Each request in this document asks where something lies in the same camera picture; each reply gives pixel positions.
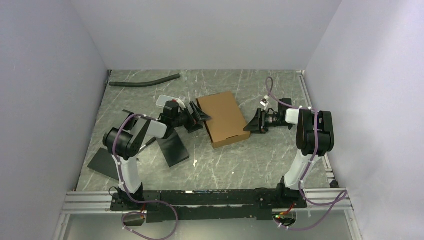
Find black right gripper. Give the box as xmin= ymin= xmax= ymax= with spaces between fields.
xmin=244 ymin=108 xmax=291 ymax=135

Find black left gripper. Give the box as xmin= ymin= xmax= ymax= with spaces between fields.
xmin=172 ymin=102 xmax=212 ymax=134

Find brown cardboard paper box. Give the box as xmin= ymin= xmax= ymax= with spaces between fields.
xmin=196 ymin=91 xmax=251 ymax=149

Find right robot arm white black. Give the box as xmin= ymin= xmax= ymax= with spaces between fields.
xmin=243 ymin=98 xmax=335 ymax=208

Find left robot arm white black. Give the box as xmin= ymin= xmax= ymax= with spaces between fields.
xmin=103 ymin=99 xmax=211 ymax=210

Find black rectangular box centre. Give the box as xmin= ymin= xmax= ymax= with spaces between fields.
xmin=156 ymin=130 xmax=190 ymax=168

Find black flat box left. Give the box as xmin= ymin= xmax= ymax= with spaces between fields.
xmin=87 ymin=148 xmax=119 ymax=181

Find small metal hammer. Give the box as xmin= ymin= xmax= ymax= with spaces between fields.
xmin=138 ymin=137 xmax=157 ymax=153

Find black foam tube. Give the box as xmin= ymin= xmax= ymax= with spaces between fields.
xmin=108 ymin=73 xmax=181 ymax=88

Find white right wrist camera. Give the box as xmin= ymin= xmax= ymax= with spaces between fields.
xmin=260 ymin=95 xmax=269 ymax=109

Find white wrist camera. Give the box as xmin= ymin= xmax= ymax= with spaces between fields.
xmin=260 ymin=95 xmax=269 ymax=109
xmin=172 ymin=98 xmax=186 ymax=109

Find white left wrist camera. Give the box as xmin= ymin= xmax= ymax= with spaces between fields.
xmin=172 ymin=98 xmax=186 ymax=109

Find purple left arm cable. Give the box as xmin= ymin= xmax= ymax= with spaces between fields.
xmin=111 ymin=114 xmax=180 ymax=240

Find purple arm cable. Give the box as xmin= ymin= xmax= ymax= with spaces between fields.
xmin=265 ymin=77 xmax=349 ymax=232
xmin=111 ymin=114 xmax=180 ymax=240

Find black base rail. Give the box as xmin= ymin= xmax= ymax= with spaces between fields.
xmin=110 ymin=186 xmax=307 ymax=223

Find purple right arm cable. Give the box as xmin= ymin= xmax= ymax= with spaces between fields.
xmin=265 ymin=77 xmax=349 ymax=232

